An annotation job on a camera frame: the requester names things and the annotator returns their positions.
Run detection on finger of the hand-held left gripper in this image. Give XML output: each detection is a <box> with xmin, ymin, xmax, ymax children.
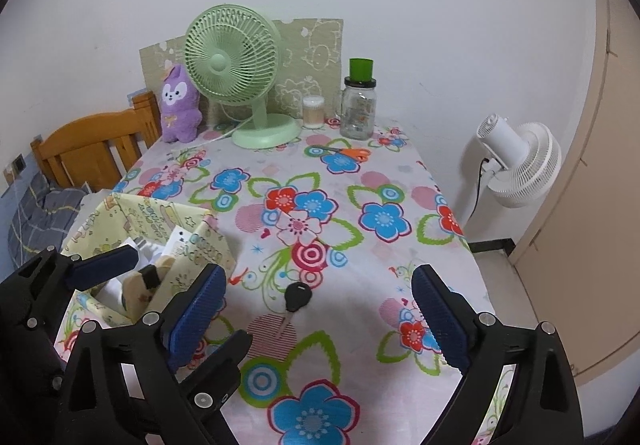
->
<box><xmin>0</xmin><ymin>247</ymin><xmax>140</xmax><ymax>391</ymax></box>
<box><xmin>180</xmin><ymin>330</ymin><xmax>254</xmax><ymax>413</ymax></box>

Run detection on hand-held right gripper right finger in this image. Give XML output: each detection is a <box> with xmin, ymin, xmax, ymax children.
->
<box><xmin>411</xmin><ymin>264</ymin><xmax>586</xmax><ymax>445</ymax></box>

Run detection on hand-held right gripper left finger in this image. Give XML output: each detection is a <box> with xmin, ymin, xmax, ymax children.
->
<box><xmin>52</xmin><ymin>264</ymin><xmax>238</xmax><ymax>445</ymax></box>

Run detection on white wall plug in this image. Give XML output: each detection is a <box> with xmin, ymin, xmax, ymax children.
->
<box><xmin>127</xmin><ymin>237</ymin><xmax>168</xmax><ymax>266</ymax></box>

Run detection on beige cartoon clip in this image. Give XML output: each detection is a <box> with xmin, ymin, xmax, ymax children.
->
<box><xmin>122</xmin><ymin>255</ymin><xmax>176</xmax><ymax>316</ymax></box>

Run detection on yellow cartoon fabric storage box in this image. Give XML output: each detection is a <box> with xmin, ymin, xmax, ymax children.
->
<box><xmin>62</xmin><ymin>192</ymin><xmax>237</xmax><ymax>328</ymax></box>

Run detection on black car key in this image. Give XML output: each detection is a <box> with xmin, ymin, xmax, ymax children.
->
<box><xmin>274</xmin><ymin>281</ymin><xmax>313</xmax><ymax>338</ymax></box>

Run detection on grey plaid blanket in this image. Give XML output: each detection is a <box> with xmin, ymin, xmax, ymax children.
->
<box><xmin>7</xmin><ymin>172</ymin><xmax>88</xmax><ymax>268</ymax></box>

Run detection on floral tablecloth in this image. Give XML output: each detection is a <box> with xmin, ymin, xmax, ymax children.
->
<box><xmin>52</xmin><ymin>118</ymin><xmax>506</xmax><ymax>445</ymax></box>

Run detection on wooden bed headboard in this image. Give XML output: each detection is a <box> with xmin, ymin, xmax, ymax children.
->
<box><xmin>31</xmin><ymin>92</ymin><xmax>161</xmax><ymax>191</ymax></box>

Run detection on purple plush rabbit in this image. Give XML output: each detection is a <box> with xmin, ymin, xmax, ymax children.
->
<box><xmin>160</xmin><ymin>64</ymin><xmax>203</xmax><ymax>144</ymax></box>

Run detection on white standing fan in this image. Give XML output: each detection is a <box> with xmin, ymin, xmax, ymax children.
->
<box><xmin>475</xmin><ymin>112</ymin><xmax>562</xmax><ymax>209</ymax></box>

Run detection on beige wardrobe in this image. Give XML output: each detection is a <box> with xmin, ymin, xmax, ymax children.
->
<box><xmin>512</xmin><ymin>0</ymin><xmax>640</xmax><ymax>383</ymax></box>

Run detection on glass jar with green lid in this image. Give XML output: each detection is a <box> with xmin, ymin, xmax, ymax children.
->
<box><xmin>339</xmin><ymin>58</ymin><xmax>378</xmax><ymax>141</ymax></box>

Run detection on green desk fan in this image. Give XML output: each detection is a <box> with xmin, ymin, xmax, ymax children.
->
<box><xmin>183</xmin><ymin>4</ymin><xmax>304</xmax><ymax>149</ymax></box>

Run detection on clear cotton swab container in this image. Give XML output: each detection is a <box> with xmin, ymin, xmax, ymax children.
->
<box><xmin>302</xmin><ymin>95</ymin><xmax>326</xmax><ymax>128</ymax></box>

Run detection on beige cartoon print board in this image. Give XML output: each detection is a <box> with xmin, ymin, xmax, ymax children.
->
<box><xmin>138</xmin><ymin>16</ymin><xmax>345</xmax><ymax>126</ymax></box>

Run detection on black fan cable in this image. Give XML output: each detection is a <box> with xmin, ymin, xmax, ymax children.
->
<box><xmin>470</xmin><ymin>158</ymin><xmax>488</xmax><ymax>226</ymax></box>

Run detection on white fan cable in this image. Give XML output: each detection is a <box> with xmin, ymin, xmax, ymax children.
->
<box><xmin>200</xmin><ymin>122</ymin><xmax>246</xmax><ymax>146</ymax></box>

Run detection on orange handled scissors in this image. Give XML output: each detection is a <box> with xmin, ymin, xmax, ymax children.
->
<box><xmin>311</xmin><ymin>145</ymin><xmax>372</xmax><ymax>162</ymax></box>

